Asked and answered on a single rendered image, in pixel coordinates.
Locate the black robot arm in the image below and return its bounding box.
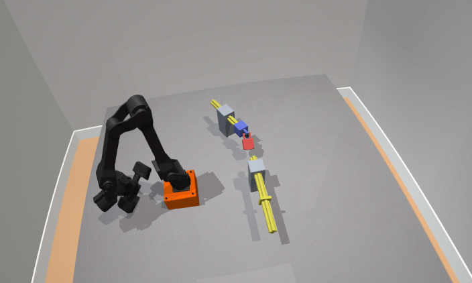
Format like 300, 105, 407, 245
93, 95, 191, 212

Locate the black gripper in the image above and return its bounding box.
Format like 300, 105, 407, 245
117, 161, 152, 213

